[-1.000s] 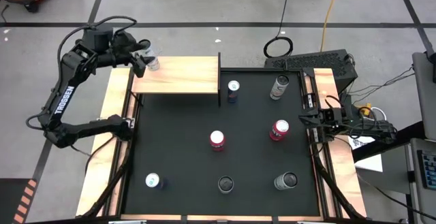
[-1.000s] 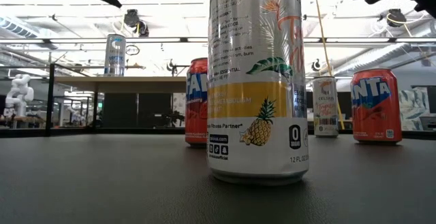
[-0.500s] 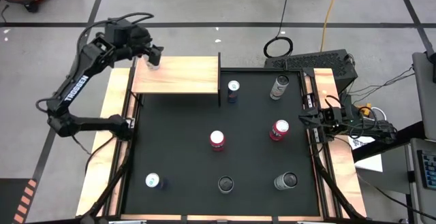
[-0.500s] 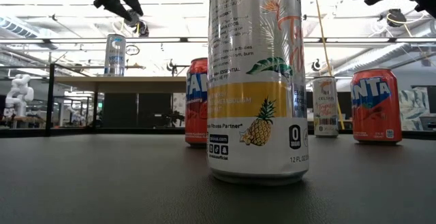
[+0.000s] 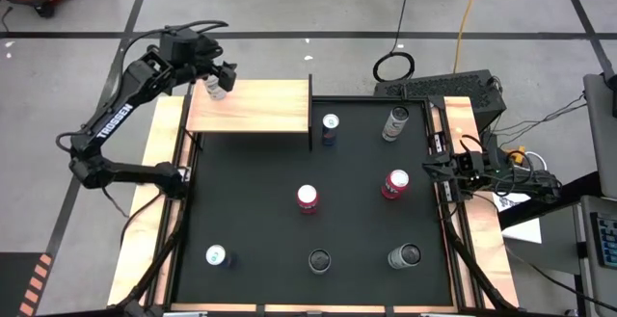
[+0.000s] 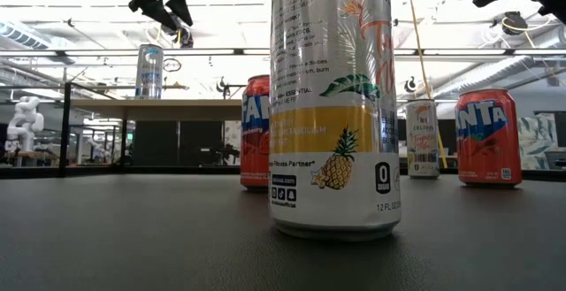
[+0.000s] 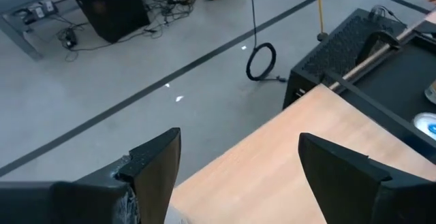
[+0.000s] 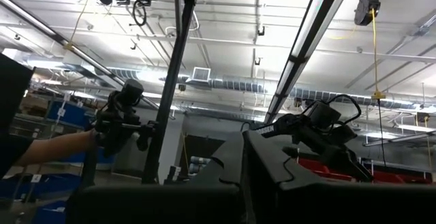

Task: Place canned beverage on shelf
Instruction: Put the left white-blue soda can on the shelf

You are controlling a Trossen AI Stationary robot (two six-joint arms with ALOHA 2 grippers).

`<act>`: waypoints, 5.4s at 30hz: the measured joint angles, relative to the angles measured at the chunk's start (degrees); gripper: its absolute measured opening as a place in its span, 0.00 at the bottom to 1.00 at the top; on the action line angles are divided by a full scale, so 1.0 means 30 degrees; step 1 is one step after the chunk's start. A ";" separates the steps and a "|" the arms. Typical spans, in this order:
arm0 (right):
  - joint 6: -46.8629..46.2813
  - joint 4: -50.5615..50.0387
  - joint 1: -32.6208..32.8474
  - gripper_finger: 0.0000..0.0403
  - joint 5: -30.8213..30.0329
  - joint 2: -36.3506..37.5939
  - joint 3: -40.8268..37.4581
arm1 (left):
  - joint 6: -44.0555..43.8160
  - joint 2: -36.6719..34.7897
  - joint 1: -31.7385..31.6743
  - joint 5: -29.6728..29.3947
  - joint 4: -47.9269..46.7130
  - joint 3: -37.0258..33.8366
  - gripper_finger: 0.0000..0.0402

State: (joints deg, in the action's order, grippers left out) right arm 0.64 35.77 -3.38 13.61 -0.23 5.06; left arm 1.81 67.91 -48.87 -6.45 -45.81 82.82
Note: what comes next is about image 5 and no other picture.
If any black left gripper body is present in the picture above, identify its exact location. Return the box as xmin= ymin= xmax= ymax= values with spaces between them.
xmin=190 ymin=35 xmax=226 ymax=75

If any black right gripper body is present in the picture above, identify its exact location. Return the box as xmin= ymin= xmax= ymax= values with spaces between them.
xmin=452 ymin=151 xmax=486 ymax=191

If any white Celsius Arctic Vibe can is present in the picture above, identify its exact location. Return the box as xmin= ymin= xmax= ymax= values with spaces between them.
xmin=201 ymin=74 xmax=228 ymax=101

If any red Fanta soda can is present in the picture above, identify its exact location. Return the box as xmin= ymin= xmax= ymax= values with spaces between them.
xmin=295 ymin=183 xmax=320 ymax=216
xmin=380 ymin=169 xmax=411 ymax=201

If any silver Celsius Tropical Vibe can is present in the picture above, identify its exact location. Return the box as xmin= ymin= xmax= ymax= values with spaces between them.
xmin=308 ymin=248 xmax=333 ymax=276
xmin=387 ymin=242 xmax=422 ymax=271
xmin=381 ymin=105 xmax=411 ymax=144

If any blue silver Red Bull can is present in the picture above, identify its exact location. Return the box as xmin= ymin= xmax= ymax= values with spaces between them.
xmin=321 ymin=113 xmax=340 ymax=147

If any white Celsius can blue band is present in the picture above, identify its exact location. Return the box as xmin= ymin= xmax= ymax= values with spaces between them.
xmin=204 ymin=243 xmax=237 ymax=269

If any grey control console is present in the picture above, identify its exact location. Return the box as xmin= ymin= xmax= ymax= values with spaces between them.
xmin=580 ymin=196 xmax=617 ymax=317

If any black orange-striped floor mat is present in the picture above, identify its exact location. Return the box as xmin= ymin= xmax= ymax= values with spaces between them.
xmin=0 ymin=251 xmax=54 ymax=317

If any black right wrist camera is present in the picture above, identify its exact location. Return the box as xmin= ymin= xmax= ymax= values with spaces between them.
xmin=457 ymin=152 xmax=483 ymax=176

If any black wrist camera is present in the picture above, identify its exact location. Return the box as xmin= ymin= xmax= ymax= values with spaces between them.
xmin=160 ymin=30 xmax=194 ymax=63
xmin=457 ymin=152 xmax=483 ymax=176

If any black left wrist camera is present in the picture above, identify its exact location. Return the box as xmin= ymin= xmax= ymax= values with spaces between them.
xmin=160 ymin=30 xmax=194 ymax=63

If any wooden shelf black frame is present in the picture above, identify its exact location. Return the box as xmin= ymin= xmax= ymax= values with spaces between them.
xmin=185 ymin=73 xmax=314 ymax=152

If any black aluminium table frame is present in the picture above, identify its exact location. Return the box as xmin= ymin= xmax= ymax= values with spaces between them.
xmin=108 ymin=93 xmax=522 ymax=317

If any black coiled cable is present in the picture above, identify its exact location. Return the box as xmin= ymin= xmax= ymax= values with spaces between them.
xmin=372 ymin=0 xmax=416 ymax=84

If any yellow cable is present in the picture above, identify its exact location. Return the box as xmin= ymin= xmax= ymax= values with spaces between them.
xmin=452 ymin=0 xmax=485 ymax=75

